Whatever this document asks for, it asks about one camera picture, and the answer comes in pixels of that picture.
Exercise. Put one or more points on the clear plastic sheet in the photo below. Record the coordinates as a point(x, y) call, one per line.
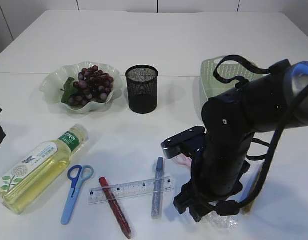
point(222, 224)

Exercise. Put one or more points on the yellow tea drink bottle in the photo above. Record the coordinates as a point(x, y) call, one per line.
point(25, 181)

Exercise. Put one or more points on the black mesh pen holder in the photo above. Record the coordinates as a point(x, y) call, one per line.
point(142, 88)

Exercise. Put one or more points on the pink scissors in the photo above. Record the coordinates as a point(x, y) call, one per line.
point(183, 160)

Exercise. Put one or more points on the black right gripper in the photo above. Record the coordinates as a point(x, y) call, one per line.
point(216, 169)

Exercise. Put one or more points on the clear plastic ruler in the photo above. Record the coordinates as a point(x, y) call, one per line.
point(129, 190)

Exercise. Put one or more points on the purple artificial grape bunch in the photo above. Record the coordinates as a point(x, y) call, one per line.
point(91, 85)

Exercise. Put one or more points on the green woven plastic basket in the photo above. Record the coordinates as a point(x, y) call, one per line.
point(211, 87)

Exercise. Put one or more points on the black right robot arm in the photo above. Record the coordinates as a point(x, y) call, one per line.
point(260, 111)

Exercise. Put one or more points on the silver glitter pen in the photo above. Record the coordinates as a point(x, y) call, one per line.
point(156, 198)

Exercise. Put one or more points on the red glitter pen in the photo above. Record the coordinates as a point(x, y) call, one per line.
point(117, 212)

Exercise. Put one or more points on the blue scissors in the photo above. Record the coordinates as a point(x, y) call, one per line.
point(77, 174)

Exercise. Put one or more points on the gold glitter pen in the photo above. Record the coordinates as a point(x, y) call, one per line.
point(250, 186)

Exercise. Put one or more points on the green wavy plastic plate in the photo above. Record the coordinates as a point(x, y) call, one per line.
point(52, 86)

